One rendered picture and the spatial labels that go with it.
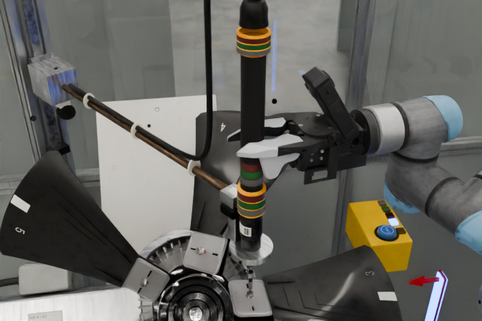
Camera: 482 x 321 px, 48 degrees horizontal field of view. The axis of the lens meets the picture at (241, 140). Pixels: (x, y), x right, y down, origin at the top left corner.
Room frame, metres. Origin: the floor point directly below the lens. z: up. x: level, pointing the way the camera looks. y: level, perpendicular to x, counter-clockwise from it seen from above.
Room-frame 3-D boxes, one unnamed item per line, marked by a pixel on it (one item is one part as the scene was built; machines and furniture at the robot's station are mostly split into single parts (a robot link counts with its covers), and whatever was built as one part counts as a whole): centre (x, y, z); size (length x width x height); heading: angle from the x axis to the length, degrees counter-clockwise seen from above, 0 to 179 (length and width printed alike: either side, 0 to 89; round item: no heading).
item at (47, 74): (1.10, 0.42, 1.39); 0.10 x 0.07 x 0.08; 44
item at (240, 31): (0.65, -0.02, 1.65); 0.04 x 0.04 x 0.03
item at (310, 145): (0.65, -0.08, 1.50); 0.09 x 0.05 x 0.02; 118
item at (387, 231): (0.95, -0.33, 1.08); 0.04 x 0.04 x 0.02
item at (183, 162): (0.87, 0.20, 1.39); 0.54 x 0.01 x 0.01; 44
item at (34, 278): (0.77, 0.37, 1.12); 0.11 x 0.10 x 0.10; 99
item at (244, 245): (0.65, -0.02, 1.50); 0.04 x 0.04 x 0.46
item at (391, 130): (0.72, -0.21, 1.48); 0.08 x 0.05 x 0.08; 19
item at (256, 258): (0.66, -0.01, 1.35); 0.09 x 0.07 x 0.10; 44
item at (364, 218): (1.00, -0.33, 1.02); 0.16 x 0.10 x 0.11; 9
